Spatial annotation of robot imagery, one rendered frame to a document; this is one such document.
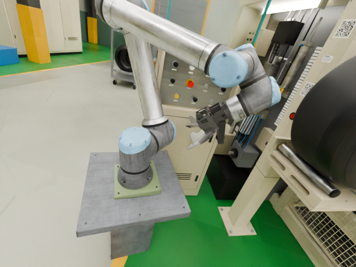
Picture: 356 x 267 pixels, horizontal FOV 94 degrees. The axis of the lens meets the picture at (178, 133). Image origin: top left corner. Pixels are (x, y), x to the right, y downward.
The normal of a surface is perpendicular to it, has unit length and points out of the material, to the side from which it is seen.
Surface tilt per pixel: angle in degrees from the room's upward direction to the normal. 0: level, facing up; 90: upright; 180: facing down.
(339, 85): 68
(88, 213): 0
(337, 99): 77
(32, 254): 0
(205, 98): 90
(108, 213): 0
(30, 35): 90
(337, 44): 90
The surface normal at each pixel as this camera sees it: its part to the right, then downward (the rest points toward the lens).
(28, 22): -0.21, 0.46
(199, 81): 0.15, 0.53
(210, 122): -0.03, 0.63
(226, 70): -0.50, 0.42
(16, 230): 0.20, -0.84
